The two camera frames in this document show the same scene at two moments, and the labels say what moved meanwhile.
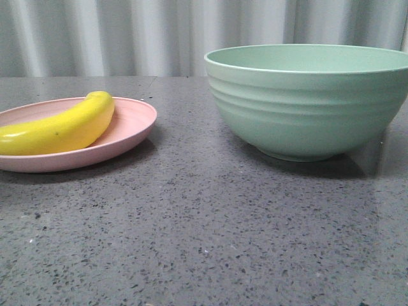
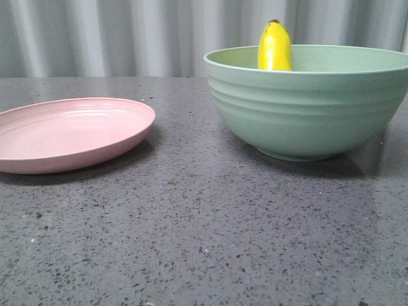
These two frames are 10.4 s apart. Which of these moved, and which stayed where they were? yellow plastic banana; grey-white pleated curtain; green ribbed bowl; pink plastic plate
Moved: yellow plastic banana
Stayed: pink plastic plate; green ribbed bowl; grey-white pleated curtain
